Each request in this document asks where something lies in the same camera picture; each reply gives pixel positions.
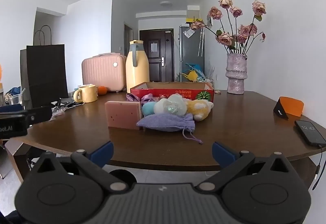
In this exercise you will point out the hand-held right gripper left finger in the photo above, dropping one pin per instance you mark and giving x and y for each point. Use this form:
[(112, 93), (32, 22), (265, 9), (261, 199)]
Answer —
[(101, 154)]

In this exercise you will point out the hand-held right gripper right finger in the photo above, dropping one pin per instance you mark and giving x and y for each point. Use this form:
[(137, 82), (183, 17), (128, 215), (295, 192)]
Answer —
[(224, 154)]

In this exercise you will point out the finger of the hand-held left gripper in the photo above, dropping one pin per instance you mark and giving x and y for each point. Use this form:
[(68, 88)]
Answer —
[(39, 113)]

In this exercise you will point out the yellow plush toy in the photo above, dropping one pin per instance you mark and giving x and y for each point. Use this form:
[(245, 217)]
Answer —
[(200, 109)]

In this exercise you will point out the blue fluffy ball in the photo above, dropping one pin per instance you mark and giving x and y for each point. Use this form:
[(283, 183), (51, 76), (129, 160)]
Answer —
[(148, 109)]

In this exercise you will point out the purple satin pouch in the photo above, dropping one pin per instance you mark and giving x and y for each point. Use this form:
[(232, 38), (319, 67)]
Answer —
[(146, 98)]

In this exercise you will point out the red cardboard box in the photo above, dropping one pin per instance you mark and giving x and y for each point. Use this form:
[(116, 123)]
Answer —
[(178, 93)]

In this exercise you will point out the black white wrapper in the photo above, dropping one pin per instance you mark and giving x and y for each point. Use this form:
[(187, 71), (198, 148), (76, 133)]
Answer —
[(61, 107)]

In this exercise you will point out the clear glass cup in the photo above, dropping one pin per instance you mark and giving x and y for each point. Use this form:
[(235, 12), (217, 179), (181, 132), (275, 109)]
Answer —
[(16, 98)]

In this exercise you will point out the black paper bag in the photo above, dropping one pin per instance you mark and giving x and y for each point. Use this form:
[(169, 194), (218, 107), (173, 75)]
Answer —
[(47, 71)]

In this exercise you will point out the yellow mug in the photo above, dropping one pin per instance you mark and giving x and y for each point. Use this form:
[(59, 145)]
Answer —
[(87, 94)]

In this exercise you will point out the orange fruit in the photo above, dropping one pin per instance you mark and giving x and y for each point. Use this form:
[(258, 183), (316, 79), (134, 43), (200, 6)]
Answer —
[(102, 90)]

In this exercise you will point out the pink ribbed suitcase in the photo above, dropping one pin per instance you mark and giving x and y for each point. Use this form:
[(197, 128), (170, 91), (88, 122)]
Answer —
[(101, 74)]

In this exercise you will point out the pink textured vase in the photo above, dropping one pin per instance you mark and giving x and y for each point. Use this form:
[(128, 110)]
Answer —
[(236, 74)]

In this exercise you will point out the orange black stand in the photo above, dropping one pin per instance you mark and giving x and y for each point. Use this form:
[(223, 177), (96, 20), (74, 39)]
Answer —
[(293, 107)]

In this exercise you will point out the blue yellow toy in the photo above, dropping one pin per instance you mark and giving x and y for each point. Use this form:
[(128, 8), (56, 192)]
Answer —
[(192, 72)]

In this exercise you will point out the black smartphone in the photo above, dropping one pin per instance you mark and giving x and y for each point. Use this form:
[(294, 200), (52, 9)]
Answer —
[(310, 132)]

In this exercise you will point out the yellow thermos jug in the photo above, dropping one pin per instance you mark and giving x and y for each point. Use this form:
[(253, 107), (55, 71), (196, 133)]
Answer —
[(137, 71)]

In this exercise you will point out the grey refrigerator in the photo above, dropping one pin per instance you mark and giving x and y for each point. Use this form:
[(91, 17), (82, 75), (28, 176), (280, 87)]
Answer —
[(191, 51)]

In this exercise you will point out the dark brown entrance door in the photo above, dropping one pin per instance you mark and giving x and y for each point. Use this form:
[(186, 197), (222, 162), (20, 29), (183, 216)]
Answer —
[(155, 58)]

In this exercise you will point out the dried pink rose bouquet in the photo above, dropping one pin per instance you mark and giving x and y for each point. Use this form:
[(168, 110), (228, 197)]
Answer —
[(226, 37)]

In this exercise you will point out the yellow box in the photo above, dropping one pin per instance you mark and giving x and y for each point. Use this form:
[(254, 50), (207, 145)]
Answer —
[(194, 20)]

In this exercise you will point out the round ceiling lamp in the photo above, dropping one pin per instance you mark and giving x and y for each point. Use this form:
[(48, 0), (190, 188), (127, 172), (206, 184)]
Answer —
[(166, 3)]

